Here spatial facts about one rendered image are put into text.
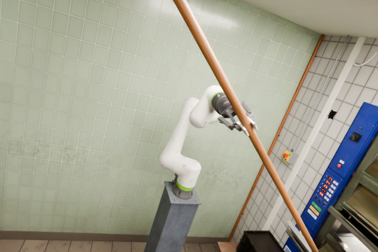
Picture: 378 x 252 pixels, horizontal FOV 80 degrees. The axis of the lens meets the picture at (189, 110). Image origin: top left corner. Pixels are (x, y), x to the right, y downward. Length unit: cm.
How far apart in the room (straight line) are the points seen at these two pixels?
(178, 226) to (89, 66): 135
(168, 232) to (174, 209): 19
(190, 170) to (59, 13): 140
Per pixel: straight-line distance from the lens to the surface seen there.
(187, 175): 151
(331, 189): 208
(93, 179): 235
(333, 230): 219
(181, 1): 65
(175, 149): 153
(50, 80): 201
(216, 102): 98
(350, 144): 202
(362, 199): 200
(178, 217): 167
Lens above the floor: 217
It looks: 16 degrees down
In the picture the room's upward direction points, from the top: 18 degrees clockwise
